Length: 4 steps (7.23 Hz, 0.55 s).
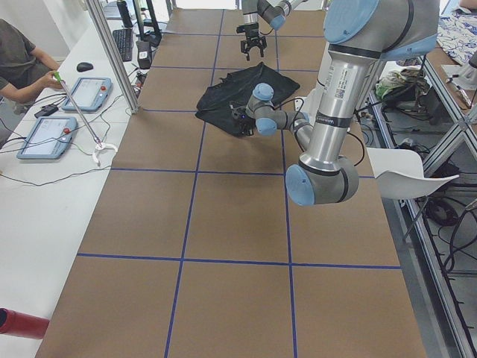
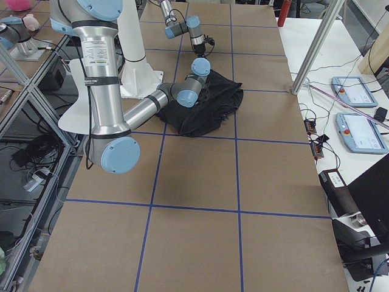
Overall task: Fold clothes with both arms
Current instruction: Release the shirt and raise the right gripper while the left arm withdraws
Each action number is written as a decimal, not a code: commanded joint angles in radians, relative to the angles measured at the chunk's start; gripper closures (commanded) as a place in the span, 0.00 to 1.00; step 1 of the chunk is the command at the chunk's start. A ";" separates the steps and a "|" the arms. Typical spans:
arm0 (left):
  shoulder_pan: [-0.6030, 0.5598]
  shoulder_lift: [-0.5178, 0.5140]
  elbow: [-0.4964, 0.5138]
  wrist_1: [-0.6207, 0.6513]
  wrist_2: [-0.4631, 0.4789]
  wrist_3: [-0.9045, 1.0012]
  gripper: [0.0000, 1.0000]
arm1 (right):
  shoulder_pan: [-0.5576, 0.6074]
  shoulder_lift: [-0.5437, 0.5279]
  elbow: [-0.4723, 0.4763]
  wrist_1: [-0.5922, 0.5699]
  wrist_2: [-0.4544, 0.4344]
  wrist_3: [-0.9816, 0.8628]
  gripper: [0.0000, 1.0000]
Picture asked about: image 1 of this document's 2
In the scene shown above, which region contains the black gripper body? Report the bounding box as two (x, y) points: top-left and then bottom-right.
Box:
(231, 106), (255, 136)
(238, 22), (264, 50)

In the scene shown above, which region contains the black graphic t-shirt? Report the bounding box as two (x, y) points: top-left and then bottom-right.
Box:
(195, 62), (300, 136)

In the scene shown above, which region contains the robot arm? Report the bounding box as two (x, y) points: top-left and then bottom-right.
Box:
(236, 0), (304, 61)
(233, 1), (440, 206)

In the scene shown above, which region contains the person's hand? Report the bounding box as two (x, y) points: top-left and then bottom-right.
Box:
(41, 71), (63, 89)

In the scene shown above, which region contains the black keyboard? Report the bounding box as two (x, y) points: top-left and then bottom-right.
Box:
(112, 28), (133, 62)

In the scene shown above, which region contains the long grabber stick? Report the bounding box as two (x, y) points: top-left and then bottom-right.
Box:
(53, 71), (118, 167)

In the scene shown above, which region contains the upper teach pendant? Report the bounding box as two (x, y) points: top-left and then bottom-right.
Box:
(66, 77), (113, 113)

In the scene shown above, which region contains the teach pendant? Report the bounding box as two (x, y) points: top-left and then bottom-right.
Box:
(16, 116), (78, 160)
(66, 77), (113, 113)

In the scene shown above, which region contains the white plastic chair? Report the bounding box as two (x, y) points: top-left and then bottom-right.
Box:
(367, 148), (459, 200)

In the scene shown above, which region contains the black computer mouse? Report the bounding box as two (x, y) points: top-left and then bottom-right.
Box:
(76, 62), (94, 72)

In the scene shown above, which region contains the lower teach pendant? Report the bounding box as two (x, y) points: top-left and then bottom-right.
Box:
(16, 116), (78, 160)

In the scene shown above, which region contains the small black device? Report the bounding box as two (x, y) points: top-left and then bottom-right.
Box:
(34, 104), (59, 119)

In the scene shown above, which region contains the seated person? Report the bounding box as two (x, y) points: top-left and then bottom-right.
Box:
(0, 18), (60, 146)

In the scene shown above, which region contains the red bottle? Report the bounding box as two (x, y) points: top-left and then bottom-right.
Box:
(1, 308), (50, 339)

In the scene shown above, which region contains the aluminium frame post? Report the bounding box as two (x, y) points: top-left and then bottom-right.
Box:
(85, 0), (139, 114)

